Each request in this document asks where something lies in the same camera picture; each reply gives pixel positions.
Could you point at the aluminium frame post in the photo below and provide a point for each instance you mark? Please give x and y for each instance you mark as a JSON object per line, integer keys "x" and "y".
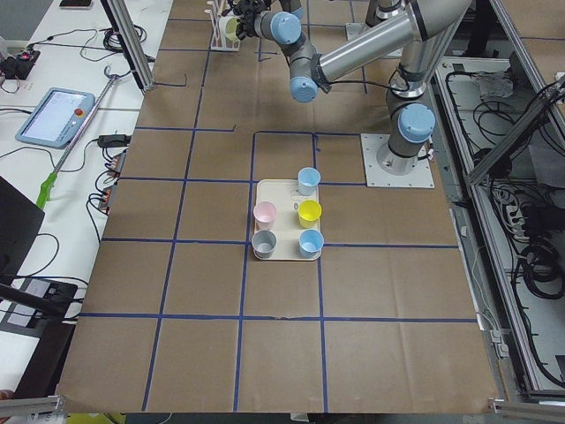
{"x": 121, "y": 22}

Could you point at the cream plastic tray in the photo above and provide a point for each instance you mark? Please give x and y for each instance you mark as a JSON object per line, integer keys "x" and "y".
{"x": 286, "y": 197}

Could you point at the green handled reach grabber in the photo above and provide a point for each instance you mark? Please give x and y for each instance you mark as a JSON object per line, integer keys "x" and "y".
{"x": 48, "y": 183}

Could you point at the yellow plastic cup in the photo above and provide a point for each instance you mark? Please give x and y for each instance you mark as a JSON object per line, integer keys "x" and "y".
{"x": 309, "y": 214}

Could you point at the white wire cup rack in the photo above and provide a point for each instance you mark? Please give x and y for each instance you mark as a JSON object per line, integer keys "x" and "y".
{"x": 215, "y": 10}

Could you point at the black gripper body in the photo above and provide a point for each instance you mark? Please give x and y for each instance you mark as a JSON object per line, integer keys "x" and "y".
{"x": 250, "y": 24}

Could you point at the black power adapter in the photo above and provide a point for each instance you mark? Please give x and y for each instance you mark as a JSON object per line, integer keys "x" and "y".
{"x": 113, "y": 140}

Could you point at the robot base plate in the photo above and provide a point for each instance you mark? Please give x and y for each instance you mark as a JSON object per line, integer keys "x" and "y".
{"x": 384, "y": 169}

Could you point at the pale green plastic cup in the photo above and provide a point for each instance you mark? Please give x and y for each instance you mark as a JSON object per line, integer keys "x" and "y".
{"x": 228, "y": 28}

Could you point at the blue teach pendant tablet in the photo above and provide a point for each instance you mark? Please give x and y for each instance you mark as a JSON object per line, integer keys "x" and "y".
{"x": 57, "y": 118}

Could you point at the grey plastic cup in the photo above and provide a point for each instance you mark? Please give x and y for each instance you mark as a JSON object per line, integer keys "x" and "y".
{"x": 264, "y": 243}

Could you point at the light blue plastic cup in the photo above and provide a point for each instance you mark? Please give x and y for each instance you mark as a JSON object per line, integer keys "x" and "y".
{"x": 308, "y": 180}

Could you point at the pink plastic cup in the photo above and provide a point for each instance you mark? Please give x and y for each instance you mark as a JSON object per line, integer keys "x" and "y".
{"x": 265, "y": 214}

